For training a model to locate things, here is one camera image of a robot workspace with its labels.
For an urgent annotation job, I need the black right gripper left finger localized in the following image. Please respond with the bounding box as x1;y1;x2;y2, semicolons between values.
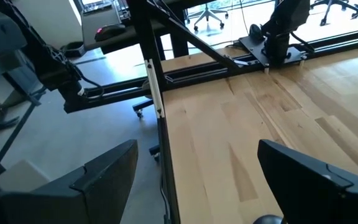
0;139;139;224

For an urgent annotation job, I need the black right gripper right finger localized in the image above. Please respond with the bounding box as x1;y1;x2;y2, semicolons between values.
257;139;358;224

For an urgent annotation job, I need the white box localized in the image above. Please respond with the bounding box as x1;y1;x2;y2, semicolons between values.
0;160;51;192

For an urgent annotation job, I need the black computer mouse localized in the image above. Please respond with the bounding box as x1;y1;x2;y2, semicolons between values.
94;24;126;42

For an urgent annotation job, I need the grey-topped computer desk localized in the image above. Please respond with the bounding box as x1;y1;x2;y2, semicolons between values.
81;0;189;58

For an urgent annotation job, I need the white aluminium bracket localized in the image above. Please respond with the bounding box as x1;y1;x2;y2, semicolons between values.
144;58;166;119

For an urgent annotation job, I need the black cable-wrapped equipment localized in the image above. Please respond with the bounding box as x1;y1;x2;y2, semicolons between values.
0;0;105;114

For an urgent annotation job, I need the black aluminium table frame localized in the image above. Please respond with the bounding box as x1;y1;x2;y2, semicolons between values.
63;0;358;224

